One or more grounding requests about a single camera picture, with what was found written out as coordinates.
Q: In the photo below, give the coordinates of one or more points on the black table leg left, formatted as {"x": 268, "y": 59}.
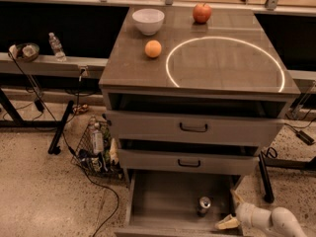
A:
{"x": 54, "y": 148}

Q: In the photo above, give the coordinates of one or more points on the white bowl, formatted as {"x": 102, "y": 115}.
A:
{"x": 148, "y": 21}

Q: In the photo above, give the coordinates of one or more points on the wire basket with bottles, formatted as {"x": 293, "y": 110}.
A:
{"x": 97, "y": 151}

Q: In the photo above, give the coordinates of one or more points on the clear water bottle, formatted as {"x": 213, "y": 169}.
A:
{"x": 56, "y": 47}

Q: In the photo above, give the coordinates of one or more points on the black table leg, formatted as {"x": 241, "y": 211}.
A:
{"x": 269, "y": 194}
{"x": 54, "y": 148}

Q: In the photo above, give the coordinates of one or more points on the orange fruit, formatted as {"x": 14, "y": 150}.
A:
{"x": 153, "y": 48}

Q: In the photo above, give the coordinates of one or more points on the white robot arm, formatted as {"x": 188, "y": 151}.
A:
{"x": 279, "y": 222}

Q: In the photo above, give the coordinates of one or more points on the black table leg right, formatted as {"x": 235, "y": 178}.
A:
{"x": 269, "y": 194}

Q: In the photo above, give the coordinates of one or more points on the open bottom drawer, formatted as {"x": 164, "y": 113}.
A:
{"x": 164, "y": 204}

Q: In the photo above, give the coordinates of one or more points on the red apple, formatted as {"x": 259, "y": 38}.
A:
{"x": 201, "y": 13}

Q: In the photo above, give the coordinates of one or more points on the grey drawer cabinet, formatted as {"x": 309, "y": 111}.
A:
{"x": 226, "y": 68}

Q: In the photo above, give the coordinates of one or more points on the middle drawer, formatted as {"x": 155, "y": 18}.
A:
{"x": 187, "y": 162}

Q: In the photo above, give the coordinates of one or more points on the redbull can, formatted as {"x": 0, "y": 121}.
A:
{"x": 203, "y": 206}

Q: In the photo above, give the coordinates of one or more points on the small bowl with items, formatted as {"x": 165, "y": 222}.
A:
{"x": 25, "y": 52}

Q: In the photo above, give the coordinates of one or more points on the black power adapter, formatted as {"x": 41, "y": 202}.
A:
{"x": 303, "y": 136}

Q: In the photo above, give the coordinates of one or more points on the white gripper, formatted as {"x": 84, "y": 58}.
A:
{"x": 246, "y": 214}

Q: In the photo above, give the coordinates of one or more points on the top drawer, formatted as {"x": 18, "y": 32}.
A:
{"x": 193, "y": 128}

